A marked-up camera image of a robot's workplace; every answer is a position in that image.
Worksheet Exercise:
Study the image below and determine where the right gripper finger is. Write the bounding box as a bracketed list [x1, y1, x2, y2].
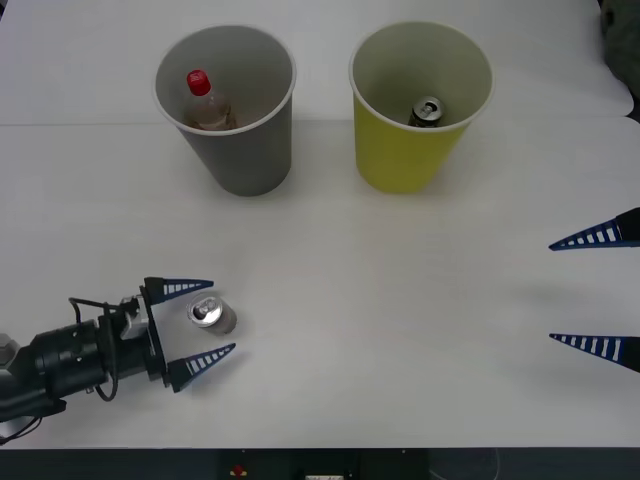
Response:
[548, 207, 640, 250]
[548, 334, 640, 374]

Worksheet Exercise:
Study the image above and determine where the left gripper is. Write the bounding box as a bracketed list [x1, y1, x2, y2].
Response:
[102, 277, 236, 393]

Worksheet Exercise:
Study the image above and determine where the silver drink can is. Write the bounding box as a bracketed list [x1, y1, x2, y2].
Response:
[185, 293, 238, 337]

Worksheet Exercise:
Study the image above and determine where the black robot torso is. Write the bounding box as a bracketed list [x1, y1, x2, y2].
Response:
[214, 448, 431, 480]

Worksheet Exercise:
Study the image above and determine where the grey plastic waste bin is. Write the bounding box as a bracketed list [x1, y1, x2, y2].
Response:
[152, 24, 297, 197]

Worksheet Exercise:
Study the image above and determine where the clear bottle with red cap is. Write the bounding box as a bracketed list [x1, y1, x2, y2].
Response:
[185, 69, 237, 132]

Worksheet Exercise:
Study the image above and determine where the dark drink can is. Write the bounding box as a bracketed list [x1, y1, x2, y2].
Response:
[409, 96, 446, 128]

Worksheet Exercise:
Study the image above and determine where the yellow-green plastic waste bin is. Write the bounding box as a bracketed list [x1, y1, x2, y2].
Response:
[348, 20, 495, 195]

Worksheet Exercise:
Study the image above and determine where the pale grey left wrist camera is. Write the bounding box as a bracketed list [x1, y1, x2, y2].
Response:
[119, 294, 152, 341]

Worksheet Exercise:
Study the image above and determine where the black left wrist camera cable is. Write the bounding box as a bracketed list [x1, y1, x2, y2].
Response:
[68, 297, 124, 403]

